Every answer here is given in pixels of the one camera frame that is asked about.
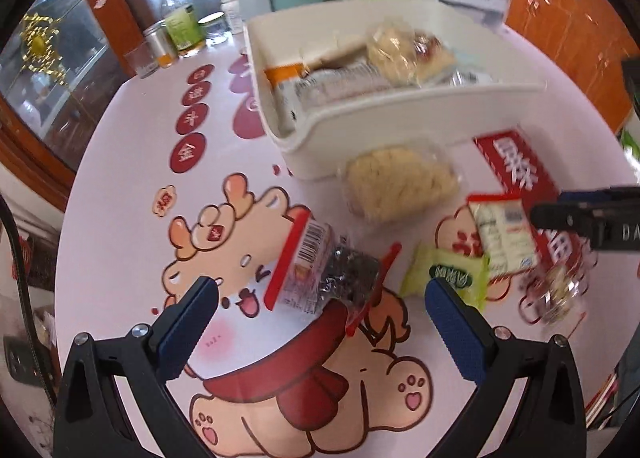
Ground gold door ornament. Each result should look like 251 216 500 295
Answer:
22 13 68 86

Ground clear nut bar packet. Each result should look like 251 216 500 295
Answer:
517 258 596 326

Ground clear bread packet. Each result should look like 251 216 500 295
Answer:
366 21 458 86

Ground white plastic bin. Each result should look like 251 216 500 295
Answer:
243 0 548 181

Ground clear noodle block packet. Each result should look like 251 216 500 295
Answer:
340 145 463 224

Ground wooden framed glass door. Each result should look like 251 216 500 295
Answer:
0 0 146 184

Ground plastic bottle with green label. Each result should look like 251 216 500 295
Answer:
159 0 207 58

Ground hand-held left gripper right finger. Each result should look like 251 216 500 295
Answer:
424 278 587 458

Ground small white bottle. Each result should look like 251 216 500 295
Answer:
220 0 246 35

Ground pink printed tablecloth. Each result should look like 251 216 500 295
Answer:
55 13 636 458

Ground white packet with red edge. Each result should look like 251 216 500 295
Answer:
466 192 541 284

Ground wooden wall cabinet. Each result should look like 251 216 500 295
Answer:
505 0 640 134

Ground small glass jar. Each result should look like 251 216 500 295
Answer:
199 13 231 44

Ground small light green packet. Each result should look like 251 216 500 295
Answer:
400 244 491 311

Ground clear packet with red edge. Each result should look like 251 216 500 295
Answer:
263 211 401 339

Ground orange snack packet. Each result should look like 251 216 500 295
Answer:
263 63 313 89

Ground metal can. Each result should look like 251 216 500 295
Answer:
143 23 178 69

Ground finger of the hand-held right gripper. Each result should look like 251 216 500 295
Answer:
557 187 626 204
531 203 601 239

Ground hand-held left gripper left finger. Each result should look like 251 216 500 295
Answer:
52 275 219 458

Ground drinking glass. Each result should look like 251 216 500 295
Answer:
123 46 160 79

